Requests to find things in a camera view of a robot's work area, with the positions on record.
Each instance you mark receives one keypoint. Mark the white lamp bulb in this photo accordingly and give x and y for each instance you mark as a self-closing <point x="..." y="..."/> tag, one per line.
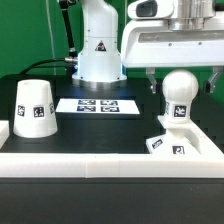
<point x="179" y="88"/>

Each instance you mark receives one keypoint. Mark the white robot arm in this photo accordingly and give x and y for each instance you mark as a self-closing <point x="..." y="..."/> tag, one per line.
<point x="99" y="62"/>

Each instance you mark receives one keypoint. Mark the white lamp base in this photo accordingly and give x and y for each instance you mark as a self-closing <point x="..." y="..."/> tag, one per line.
<point x="172" y="142"/>

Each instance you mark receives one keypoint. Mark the white marker sheet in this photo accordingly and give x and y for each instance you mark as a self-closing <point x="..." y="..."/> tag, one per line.
<point x="97" y="106"/>

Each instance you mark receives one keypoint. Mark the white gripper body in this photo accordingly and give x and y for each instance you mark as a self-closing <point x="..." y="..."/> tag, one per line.
<point x="151" y="44"/>

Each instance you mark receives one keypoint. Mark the white lamp shade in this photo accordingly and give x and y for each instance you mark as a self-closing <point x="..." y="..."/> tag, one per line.
<point x="34" y="110"/>

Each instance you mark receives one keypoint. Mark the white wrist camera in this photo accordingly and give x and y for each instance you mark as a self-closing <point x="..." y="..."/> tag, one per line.
<point x="150" y="9"/>

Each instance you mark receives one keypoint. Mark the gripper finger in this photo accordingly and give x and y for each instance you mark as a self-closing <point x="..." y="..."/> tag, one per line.
<point x="209" y="85"/>
<point x="150" y="75"/>

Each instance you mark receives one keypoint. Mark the white U-shaped fence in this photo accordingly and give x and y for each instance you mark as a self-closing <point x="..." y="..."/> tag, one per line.
<point x="208" y="163"/>

